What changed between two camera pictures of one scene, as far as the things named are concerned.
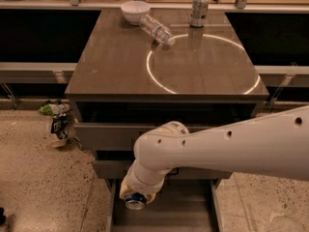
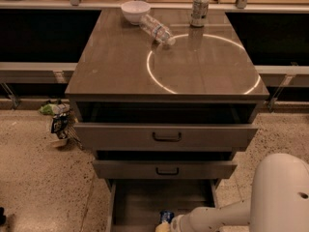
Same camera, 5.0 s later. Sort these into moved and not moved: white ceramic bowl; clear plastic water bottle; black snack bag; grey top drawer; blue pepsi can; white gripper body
Moved: white gripper body; blue pepsi can
Not moved: black snack bag; grey top drawer; clear plastic water bottle; white ceramic bowl
